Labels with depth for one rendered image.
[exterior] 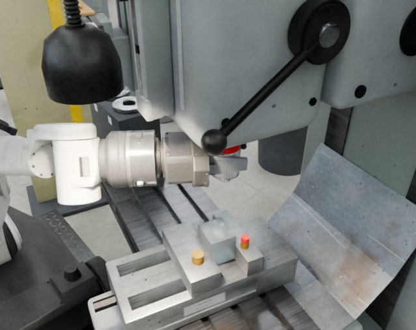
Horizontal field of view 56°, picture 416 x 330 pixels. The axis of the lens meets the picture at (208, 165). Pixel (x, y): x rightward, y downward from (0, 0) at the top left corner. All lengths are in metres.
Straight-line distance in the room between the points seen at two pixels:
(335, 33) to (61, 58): 0.29
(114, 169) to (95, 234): 1.80
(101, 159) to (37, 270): 0.90
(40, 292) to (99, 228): 1.10
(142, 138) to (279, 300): 0.43
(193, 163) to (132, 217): 0.46
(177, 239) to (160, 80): 0.37
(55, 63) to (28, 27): 1.87
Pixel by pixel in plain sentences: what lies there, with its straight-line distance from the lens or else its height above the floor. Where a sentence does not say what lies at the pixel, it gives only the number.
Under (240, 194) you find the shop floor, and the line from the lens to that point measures 2.58.
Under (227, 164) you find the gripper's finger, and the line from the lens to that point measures 0.59.
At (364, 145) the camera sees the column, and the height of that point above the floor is 1.14.
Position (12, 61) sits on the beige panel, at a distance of 2.27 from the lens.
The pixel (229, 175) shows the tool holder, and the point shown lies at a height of 1.22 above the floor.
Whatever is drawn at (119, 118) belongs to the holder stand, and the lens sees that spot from 1.05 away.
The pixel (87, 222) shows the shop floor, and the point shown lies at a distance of 2.47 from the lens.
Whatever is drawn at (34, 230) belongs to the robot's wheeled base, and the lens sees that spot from 1.61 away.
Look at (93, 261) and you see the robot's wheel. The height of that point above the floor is 0.59.
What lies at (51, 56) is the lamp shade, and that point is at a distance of 0.38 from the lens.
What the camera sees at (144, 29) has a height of 1.46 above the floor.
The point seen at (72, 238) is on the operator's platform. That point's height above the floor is 0.40.
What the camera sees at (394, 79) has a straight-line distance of 0.61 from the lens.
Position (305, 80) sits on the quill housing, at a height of 1.39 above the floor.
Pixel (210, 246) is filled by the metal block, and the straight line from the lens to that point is 0.73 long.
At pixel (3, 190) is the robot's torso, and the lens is 1.16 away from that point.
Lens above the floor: 1.57
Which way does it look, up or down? 33 degrees down
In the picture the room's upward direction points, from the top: straight up
